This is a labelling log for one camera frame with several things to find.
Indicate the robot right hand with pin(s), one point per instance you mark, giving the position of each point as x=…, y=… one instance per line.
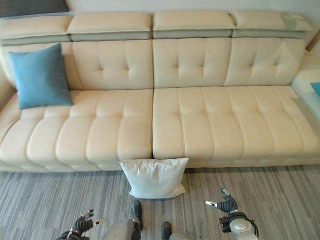
x=226, y=201

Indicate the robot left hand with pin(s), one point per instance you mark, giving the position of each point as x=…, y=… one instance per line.
x=81, y=222

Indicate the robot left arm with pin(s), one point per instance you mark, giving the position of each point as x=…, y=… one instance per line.
x=65, y=235

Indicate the cream leather sofa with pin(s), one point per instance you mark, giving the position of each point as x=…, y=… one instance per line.
x=205, y=110

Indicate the robot left leg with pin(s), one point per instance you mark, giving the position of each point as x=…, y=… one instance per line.
x=127, y=221

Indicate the robot leg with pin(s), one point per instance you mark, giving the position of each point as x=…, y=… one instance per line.
x=172, y=231
x=127, y=221

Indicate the robot right leg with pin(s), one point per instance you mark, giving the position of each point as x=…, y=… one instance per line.
x=172, y=231

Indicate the white square cushion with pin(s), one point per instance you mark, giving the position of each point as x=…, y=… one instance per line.
x=155, y=177

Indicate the light blue cushion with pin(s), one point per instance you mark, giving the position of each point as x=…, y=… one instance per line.
x=315, y=91

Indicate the blue square cushion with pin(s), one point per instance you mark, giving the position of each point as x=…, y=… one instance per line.
x=40, y=77

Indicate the dark grey wall panel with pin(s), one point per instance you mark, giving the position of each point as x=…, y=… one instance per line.
x=32, y=7

